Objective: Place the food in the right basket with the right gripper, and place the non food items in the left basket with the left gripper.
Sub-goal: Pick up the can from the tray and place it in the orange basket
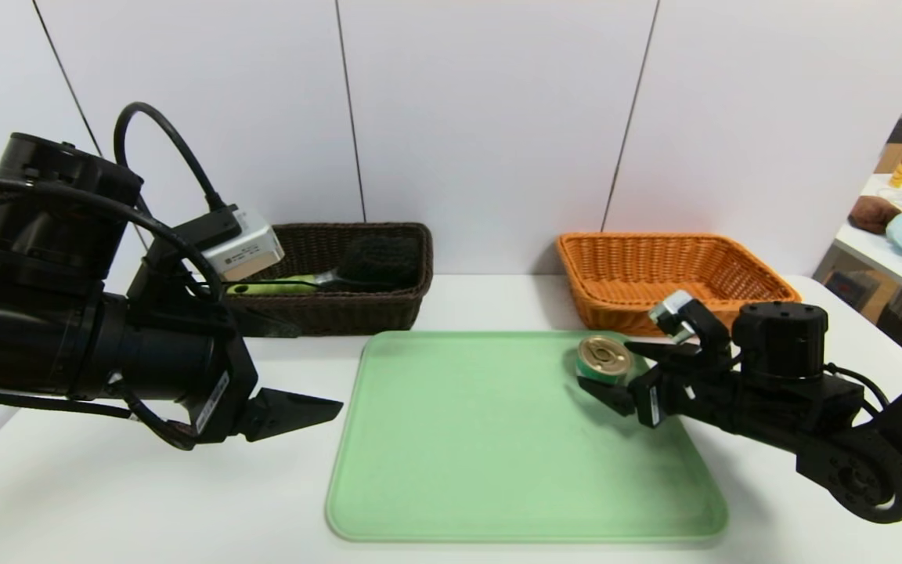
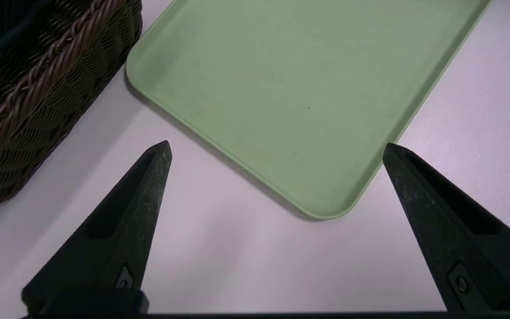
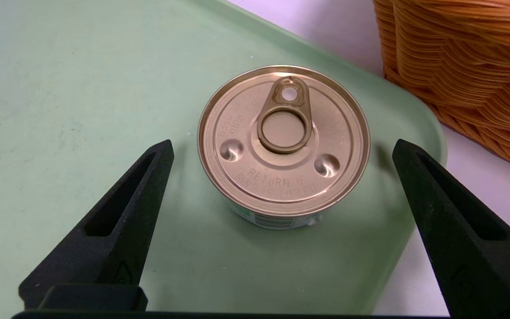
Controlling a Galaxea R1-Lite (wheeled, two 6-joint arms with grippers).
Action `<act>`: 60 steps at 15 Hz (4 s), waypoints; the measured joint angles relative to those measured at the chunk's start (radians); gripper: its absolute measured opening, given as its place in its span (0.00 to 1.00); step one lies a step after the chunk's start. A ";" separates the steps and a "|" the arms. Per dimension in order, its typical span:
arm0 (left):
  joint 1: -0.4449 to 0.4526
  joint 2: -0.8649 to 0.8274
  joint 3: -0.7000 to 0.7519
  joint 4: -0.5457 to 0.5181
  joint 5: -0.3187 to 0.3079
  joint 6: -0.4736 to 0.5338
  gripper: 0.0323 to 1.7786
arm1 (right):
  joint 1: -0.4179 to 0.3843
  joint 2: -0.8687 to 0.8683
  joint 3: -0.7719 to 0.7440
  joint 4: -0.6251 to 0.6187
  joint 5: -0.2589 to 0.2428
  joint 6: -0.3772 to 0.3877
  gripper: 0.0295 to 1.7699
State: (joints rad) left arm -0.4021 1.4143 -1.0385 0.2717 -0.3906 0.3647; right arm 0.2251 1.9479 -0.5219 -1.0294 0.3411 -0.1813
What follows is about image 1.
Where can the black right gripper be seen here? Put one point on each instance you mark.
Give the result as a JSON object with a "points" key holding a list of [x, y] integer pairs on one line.
{"points": [[649, 405]]}

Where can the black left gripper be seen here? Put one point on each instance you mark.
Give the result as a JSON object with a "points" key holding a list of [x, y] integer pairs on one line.
{"points": [[220, 399]]}

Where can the gold lid tin can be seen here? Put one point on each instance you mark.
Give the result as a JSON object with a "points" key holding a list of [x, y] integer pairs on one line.
{"points": [[604, 356]]}

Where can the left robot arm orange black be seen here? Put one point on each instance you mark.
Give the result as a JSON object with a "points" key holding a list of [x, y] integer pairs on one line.
{"points": [[28, 274]]}

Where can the orange wicker basket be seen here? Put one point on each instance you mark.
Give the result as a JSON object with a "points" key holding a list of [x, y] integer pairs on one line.
{"points": [[623, 274]]}

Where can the dark brown wicker basket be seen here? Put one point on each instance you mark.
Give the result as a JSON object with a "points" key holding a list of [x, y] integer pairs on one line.
{"points": [[357, 309]]}

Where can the light green plastic tray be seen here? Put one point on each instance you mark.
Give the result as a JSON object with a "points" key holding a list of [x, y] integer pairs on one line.
{"points": [[498, 470]]}

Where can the brown round object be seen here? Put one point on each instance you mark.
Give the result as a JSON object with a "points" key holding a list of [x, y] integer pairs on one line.
{"points": [[874, 214]]}

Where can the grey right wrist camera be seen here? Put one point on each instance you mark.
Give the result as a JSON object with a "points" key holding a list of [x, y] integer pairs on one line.
{"points": [[674, 313]]}

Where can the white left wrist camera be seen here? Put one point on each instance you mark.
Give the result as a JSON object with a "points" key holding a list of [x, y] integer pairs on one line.
{"points": [[243, 247]]}

